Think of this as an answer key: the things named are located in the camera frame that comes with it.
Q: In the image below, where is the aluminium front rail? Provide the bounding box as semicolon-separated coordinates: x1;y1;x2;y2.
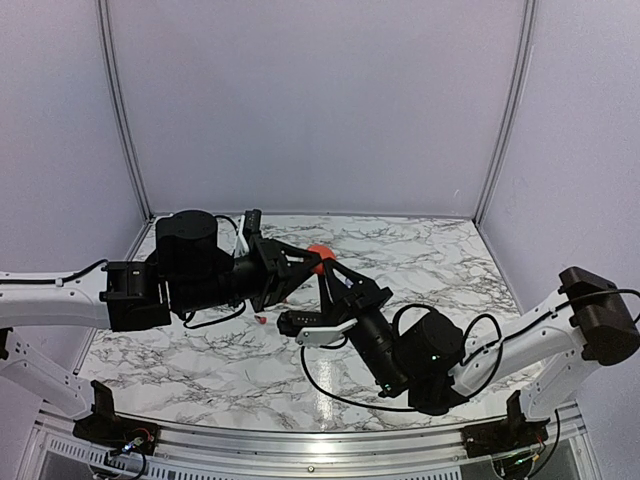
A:
29;399;591;480

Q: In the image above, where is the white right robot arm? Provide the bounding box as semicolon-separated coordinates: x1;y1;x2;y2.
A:
318;259;639;448

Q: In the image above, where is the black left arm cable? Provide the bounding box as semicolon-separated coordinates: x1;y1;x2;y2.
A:
0;214;251;331

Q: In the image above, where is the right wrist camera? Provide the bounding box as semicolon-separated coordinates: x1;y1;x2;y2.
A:
276;310;357;348

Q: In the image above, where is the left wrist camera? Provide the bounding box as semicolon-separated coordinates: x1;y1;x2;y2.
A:
234;209;262;258

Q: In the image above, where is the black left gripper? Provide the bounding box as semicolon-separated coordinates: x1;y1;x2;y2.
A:
175;234;324;315

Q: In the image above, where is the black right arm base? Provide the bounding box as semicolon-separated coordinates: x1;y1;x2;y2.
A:
461;391;550;458

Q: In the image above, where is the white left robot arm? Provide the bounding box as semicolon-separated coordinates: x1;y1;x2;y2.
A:
1;209;321;445

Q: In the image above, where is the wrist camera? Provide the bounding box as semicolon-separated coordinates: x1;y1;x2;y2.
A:
234;209;262;258
276;310;357;348

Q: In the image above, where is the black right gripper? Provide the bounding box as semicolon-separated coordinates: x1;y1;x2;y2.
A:
318;258;411;397

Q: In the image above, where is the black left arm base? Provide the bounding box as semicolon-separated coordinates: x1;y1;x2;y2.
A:
73;380;160;455

